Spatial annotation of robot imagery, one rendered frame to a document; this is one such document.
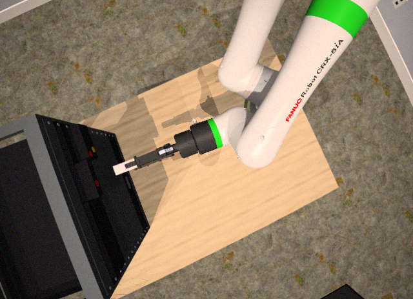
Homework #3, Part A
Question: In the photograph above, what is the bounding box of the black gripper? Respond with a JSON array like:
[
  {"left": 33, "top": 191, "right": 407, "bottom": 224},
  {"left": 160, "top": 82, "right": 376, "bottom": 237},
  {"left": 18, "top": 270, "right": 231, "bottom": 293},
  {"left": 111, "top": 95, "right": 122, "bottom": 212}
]
[{"left": 113, "top": 130, "right": 198, "bottom": 175}]

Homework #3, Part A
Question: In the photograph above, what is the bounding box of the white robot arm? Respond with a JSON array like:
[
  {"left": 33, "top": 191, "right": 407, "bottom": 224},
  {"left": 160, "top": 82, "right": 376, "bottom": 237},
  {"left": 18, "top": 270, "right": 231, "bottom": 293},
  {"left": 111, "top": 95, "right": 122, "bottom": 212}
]
[{"left": 190, "top": 0, "right": 380, "bottom": 168}]

